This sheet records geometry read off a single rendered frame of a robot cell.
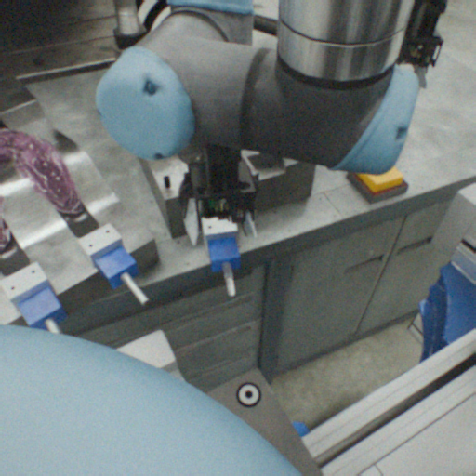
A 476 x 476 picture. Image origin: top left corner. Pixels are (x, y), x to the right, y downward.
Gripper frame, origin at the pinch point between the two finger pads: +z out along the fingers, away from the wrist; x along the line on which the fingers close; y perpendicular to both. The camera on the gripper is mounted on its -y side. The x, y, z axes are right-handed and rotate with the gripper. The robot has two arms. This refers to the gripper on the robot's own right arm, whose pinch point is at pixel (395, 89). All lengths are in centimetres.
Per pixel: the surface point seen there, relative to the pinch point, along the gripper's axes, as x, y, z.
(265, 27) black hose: -28.5, -25.6, -2.6
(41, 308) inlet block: -57, 59, -2
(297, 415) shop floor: -15, 42, 85
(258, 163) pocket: -29.9, 29.6, -2.3
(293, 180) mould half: -24.1, 31.9, -0.6
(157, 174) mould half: -46, 36, -4
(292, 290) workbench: -21.0, 31.3, 32.7
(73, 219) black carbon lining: -58, 42, -1
